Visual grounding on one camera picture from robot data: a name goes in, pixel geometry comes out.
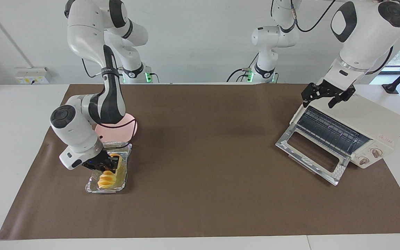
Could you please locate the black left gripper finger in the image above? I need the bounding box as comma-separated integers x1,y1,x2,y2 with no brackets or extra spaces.
328,95,347,109
301,87,318,108

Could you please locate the aluminium foil tray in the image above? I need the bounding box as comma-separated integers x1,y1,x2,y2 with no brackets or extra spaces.
85,142,133,193

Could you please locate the sliced yellow bread loaf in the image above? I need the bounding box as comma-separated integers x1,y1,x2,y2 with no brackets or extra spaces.
98,153,122,190

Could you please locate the cream toaster oven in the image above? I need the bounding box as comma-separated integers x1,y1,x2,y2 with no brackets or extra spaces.
289,91,400,169

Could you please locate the pink round plate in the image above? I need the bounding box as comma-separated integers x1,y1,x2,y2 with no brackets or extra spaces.
95,113,139,143

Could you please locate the brown paper table mat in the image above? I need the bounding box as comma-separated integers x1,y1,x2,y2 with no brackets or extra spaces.
0,83,400,241

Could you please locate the oven wire rack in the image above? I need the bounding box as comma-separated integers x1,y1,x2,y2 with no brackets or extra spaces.
297,106,371,156

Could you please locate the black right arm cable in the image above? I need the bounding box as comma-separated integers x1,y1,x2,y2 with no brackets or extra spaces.
81,57,139,149

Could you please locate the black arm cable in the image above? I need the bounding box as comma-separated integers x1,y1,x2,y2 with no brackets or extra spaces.
81,57,139,149
271,0,393,75

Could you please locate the glass oven door metal frame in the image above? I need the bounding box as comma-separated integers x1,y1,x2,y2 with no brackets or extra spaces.
275,123,352,186

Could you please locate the black base cable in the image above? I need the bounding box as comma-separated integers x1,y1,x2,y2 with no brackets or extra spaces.
226,52,259,83

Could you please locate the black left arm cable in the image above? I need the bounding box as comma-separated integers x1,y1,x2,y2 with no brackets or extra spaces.
271,0,393,75

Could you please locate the white wall socket box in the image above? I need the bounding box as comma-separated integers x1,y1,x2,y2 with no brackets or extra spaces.
15,67,52,85

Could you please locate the white wall cable conduit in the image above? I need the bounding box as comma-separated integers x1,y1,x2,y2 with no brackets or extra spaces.
0,0,34,68

